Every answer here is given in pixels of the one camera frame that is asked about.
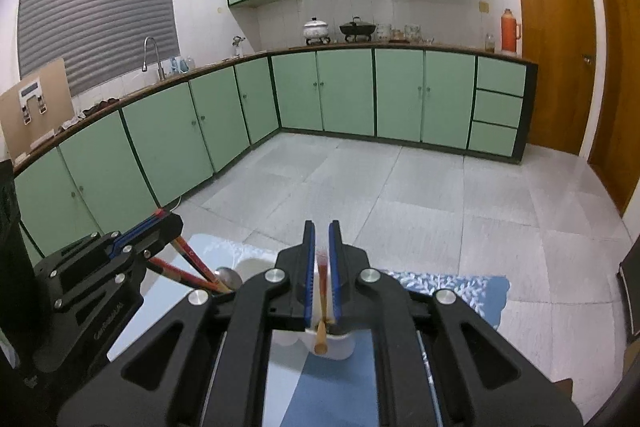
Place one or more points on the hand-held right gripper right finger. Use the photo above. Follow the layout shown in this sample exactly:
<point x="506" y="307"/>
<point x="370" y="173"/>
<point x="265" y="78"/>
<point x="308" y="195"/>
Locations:
<point x="335" y="277"/>

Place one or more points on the brown stool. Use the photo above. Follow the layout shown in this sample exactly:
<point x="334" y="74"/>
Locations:
<point x="563" y="388"/>

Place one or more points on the orange thermos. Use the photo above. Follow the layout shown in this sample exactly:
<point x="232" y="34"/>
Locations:
<point x="510" y="32"/>

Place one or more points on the metal spoon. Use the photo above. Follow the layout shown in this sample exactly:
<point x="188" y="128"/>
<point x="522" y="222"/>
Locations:
<point x="229" y="278"/>

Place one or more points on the white cooking pot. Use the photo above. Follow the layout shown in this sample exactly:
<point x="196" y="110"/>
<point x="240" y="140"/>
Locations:
<point x="316" y="28"/>

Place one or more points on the cardboard board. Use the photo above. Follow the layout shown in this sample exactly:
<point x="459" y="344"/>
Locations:
<point x="55" y="79"/>

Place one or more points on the wooden door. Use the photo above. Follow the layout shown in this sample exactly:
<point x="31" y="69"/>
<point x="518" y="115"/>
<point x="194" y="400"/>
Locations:
<point x="620" y="87"/>
<point x="555" y="42"/>

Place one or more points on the small white bottle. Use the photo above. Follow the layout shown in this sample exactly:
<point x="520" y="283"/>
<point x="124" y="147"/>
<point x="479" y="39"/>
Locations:
<point x="238" y="47"/>

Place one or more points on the white two-compartment utensil holder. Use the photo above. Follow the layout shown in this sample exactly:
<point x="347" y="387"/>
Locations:
<point x="342" y="346"/>

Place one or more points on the light blue printed placemat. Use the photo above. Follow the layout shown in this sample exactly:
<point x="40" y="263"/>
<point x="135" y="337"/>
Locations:
<point x="210" y="249"/>

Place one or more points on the grey chopstick with wooden end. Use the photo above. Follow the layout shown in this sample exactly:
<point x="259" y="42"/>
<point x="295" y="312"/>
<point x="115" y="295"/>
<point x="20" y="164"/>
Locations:
<point x="320" y="342"/>

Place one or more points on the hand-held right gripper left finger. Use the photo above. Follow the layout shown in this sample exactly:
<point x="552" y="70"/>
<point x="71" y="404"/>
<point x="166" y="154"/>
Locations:
<point x="309" y="277"/>

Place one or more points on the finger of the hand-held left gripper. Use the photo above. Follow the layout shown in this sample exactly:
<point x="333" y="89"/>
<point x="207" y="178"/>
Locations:
<point x="137" y="232"/>
<point x="90" y="267"/>

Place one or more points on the metal faucet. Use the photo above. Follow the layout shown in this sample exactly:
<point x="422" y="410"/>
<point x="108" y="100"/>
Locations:
<point x="146" y="49"/>

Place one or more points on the green base cabinets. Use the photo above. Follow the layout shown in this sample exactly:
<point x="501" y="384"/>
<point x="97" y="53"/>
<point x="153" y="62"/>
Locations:
<point x="350" y="92"/>

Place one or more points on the tall black object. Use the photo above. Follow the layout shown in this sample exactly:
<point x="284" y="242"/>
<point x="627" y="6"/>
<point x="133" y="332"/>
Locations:
<point x="12" y="232"/>

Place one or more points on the red patterned chopstick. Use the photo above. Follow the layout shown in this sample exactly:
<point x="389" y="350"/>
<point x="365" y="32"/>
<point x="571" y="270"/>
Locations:
<point x="180" y="273"/>
<point x="192" y="259"/>

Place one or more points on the glass jar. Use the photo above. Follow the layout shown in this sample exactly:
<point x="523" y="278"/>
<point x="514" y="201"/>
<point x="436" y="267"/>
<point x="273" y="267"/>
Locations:
<point x="489" y="43"/>

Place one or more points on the black furniture edge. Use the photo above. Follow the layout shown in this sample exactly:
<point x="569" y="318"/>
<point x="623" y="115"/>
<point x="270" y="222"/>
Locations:
<point x="632" y="287"/>

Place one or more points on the dish soap bottles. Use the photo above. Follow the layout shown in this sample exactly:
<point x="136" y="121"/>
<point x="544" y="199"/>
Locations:
<point x="181" y="64"/>

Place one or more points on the grey window blind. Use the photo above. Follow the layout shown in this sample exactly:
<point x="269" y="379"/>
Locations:
<point x="100" y="7"/>

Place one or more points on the row of glass jars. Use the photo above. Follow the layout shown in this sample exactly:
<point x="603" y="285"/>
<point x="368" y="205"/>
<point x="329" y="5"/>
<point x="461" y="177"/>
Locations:
<point x="405" y="33"/>

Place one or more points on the black wok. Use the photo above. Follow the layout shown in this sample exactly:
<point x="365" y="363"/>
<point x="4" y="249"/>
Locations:
<point x="356" y="28"/>

